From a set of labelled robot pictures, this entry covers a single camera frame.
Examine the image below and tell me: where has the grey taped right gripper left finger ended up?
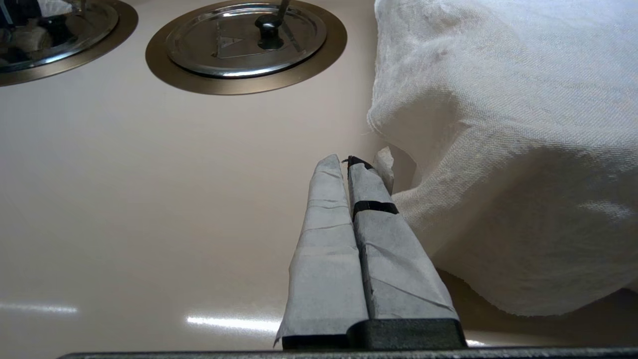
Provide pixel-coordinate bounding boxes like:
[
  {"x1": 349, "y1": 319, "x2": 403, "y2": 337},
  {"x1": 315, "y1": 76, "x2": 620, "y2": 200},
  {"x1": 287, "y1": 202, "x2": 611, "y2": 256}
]
[{"x1": 274, "y1": 154, "x2": 370, "y2": 350}]

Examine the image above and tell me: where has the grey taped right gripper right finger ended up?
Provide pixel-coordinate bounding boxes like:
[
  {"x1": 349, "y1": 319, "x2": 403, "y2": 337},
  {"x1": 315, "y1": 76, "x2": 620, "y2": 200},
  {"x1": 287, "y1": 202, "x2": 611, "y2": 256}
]
[{"x1": 347, "y1": 156, "x2": 468, "y2": 350}]

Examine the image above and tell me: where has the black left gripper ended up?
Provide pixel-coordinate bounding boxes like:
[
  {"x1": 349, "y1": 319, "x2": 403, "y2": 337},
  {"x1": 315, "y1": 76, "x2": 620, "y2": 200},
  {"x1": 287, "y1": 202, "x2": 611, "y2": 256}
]
[{"x1": 0, "y1": 0, "x2": 74, "y2": 26}]

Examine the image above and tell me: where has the white cloth cover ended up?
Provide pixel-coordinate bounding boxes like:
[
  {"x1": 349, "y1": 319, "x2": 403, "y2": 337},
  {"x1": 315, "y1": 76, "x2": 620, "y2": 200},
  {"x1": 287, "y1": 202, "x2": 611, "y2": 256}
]
[{"x1": 367, "y1": 0, "x2": 638, "y2": 317}]

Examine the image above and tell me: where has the bronze counter ring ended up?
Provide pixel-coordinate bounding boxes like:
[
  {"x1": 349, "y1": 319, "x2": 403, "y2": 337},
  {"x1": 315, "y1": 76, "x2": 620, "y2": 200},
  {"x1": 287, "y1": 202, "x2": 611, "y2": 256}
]
[
  {"x1": 145, "y1": 0, "x2": 348, "y2": 96},
  {"x1": 0, "y1": 0, "x2": 139, "y2": 87}
]

